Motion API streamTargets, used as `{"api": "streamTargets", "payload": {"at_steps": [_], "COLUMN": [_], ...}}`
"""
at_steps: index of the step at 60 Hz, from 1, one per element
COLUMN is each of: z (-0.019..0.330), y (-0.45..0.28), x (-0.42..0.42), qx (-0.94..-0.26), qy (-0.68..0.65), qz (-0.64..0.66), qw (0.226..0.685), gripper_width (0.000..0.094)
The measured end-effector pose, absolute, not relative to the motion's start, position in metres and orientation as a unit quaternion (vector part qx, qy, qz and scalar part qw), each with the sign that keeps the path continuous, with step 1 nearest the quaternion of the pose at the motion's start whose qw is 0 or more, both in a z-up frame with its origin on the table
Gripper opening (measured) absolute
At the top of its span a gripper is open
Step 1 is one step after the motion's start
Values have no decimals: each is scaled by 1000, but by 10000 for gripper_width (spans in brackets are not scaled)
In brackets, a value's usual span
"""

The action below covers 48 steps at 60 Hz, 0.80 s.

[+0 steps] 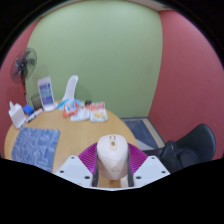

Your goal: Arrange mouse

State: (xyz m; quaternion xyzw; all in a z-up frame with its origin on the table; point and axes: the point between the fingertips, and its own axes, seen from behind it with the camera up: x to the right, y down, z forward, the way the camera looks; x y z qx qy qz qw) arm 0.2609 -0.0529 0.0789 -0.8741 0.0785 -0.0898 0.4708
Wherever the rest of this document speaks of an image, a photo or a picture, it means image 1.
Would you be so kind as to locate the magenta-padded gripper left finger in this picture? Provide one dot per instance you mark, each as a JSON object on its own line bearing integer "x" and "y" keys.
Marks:
{"x": 75, "y": 168}

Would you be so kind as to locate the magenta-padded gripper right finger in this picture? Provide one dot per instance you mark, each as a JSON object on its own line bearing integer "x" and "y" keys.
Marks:
{"x": 151, "y": 168}

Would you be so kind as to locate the pale pink computer mouse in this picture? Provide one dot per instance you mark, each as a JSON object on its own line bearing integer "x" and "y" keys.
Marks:
{"x": 112, "y": 156}

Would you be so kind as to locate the blue patterned mouse pad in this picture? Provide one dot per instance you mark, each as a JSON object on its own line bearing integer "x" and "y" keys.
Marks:
{"x": 35, "y": 146}

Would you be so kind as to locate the black backpack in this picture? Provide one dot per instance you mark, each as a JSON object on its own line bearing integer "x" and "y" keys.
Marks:
{"x": 170, "y": 156}

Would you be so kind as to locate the white red snack packet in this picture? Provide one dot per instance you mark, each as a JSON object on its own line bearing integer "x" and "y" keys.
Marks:
{"x": 81, "y": 115}
{"x": 98, "y": 112}

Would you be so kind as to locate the black office chair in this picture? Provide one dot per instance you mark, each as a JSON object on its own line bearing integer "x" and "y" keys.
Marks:
{"x": 200, "y": 140}

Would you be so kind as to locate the orange snack packet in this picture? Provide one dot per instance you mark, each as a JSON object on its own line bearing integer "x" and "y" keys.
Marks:
{"x": 70, "y": 109}

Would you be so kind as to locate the light blue packet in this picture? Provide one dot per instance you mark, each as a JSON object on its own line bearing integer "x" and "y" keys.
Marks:
{"x": 68, "y": 102}

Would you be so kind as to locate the small black clip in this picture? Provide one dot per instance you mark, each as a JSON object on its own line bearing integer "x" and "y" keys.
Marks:
{"x": 88, "y": 102}

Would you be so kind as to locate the white marker red cap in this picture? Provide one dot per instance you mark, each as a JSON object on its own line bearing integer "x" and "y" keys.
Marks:
{"x": 36, "y": 113}
{"x": 30, "y": 118}

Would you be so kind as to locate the blue whiteboard eraser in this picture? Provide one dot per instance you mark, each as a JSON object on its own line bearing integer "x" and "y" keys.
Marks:
{"x": 28, "y": 109}

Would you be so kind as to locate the white tissue box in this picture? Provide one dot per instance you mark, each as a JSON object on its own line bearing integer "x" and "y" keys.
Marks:
{"x": 17, "y": 116}

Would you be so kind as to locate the acrylic sign stand blue card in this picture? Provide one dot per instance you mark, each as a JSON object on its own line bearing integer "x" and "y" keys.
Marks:
{"x": 46, "y": 93}

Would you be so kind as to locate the black standing fan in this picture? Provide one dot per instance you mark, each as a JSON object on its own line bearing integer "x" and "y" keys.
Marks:
{"x": 22, "y": 64}

